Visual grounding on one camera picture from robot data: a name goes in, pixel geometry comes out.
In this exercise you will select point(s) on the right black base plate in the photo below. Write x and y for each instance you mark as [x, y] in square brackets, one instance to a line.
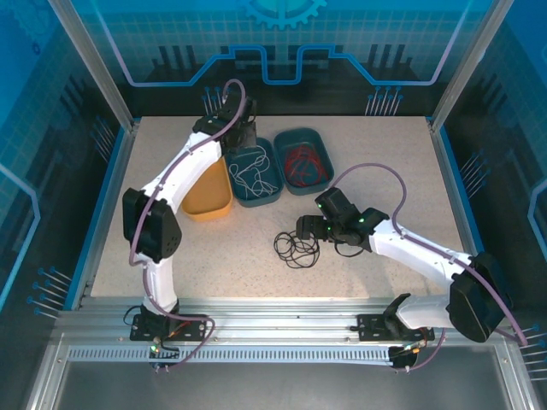
[369, 326]

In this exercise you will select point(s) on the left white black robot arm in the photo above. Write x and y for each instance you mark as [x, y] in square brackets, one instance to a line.
[188, 171]

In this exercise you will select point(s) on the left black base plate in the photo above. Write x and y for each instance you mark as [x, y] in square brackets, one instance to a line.
[194, 329]

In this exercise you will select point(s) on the aluminium frame post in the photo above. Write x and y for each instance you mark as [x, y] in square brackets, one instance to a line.
[96, 64]
[469, 64]

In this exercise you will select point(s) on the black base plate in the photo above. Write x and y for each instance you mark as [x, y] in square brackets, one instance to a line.
[194, 329]
[369, 326]

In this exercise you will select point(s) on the black connector hub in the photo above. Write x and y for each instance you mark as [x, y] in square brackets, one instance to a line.
[164, 361]
[404, 361]

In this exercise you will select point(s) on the steel lower panel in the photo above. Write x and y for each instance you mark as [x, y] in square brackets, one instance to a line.
[273, 388]

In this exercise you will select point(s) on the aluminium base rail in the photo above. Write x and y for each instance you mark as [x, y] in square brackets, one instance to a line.
[278, 318]

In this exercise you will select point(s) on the orange plastic bin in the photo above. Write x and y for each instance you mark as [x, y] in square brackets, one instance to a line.
[209, 200]

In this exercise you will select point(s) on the aluminium side rail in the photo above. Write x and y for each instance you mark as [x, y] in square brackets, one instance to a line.
[127, 141]
[440, 141]

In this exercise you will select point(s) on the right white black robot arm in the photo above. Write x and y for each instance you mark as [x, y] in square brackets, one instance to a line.
[410, 252]

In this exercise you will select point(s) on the teal plastic bin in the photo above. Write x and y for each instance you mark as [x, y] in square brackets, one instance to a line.
[256, 204]
[307, 136]

